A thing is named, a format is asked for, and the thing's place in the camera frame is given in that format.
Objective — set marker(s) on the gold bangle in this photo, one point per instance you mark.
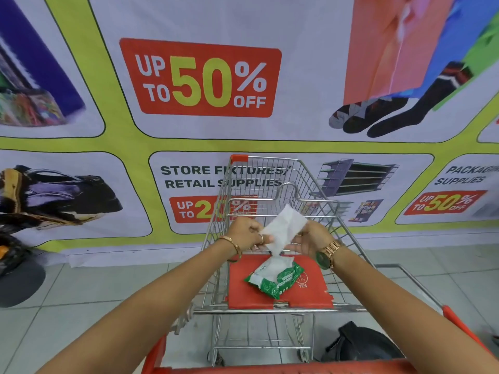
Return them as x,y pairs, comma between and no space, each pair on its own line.
235,247

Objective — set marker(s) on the person's right fingers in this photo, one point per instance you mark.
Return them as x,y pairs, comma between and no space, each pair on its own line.
299,240

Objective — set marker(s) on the green white wet wipes packet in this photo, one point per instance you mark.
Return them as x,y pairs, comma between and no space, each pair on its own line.
281,281

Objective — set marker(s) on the large printed advertising banner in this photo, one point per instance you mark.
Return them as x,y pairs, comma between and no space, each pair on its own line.
312,93

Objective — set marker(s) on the person's left hand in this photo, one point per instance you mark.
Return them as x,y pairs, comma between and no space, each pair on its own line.
242,231

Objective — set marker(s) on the gold wristwatch green dial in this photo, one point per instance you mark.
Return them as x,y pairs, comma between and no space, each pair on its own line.
325,257

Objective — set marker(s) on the white wet wipe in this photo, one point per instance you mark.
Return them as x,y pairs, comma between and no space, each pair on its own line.
286,223

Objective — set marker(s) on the person's right forearm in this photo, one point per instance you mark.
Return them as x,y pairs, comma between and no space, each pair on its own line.
397,307

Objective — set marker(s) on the person's left forearm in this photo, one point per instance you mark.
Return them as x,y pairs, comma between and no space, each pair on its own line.
148,307

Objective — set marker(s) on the red plastic cart seat flap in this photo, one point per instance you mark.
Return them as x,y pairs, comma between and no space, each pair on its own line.
312,294

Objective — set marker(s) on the person's left fingers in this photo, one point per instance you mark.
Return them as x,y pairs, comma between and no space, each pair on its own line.
262,237

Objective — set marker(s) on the metal shopping cart red trim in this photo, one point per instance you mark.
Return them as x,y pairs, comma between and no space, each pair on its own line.
249,179

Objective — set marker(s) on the person's right hand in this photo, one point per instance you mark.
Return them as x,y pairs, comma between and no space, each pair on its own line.
315,237

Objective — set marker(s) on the black bag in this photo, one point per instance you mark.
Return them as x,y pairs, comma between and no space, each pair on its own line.
362,344

